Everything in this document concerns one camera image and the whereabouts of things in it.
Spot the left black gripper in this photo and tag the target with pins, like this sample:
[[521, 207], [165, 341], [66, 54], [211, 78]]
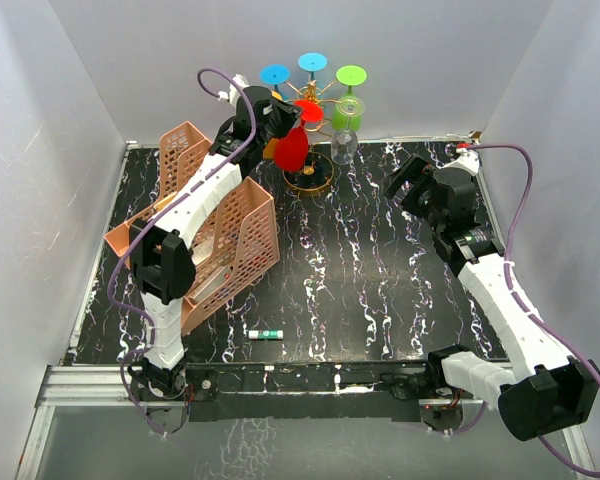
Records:
[[287, 116]]

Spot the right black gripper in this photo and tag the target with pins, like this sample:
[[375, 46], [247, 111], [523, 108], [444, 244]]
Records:
[[416, 169]]

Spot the red wine glass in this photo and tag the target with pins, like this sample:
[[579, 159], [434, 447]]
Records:
[[291, 151]]

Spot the yellow wine glass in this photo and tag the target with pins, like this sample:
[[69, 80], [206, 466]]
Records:
[[269, 150]]

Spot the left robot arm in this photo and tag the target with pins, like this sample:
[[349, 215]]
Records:
[[160, 260]]

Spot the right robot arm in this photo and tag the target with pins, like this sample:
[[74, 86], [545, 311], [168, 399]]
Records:
[[546, 388]]

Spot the blue wine glass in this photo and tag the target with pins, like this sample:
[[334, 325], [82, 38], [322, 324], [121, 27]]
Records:
[[274, 76]]

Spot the cyan wine glass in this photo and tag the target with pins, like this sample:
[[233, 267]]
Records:
[[312, 62]]

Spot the green wine glass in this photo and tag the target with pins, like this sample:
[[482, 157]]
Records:
[[349, 108]]

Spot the clear wine glass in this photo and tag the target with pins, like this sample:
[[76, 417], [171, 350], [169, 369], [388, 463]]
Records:
[[344, 144]]

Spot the pink plastic file organizer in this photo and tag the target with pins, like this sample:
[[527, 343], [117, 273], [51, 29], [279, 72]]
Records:
[[239, 233]]

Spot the silver box in organizer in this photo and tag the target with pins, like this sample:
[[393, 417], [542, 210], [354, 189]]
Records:
[[207, 287]]

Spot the green white glue stick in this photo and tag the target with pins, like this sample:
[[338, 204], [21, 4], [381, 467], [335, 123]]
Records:
[[265, 334]]

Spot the gold wire glass rack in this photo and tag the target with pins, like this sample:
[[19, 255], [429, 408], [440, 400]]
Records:
[[317, 170]]

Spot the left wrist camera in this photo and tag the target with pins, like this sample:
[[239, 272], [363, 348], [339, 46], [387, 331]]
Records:
[[238, 82]]

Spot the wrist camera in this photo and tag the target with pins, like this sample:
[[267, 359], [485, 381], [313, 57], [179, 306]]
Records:
[[238, 82], [467, 159]]

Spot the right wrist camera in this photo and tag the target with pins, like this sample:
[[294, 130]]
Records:
[[467, 159]]

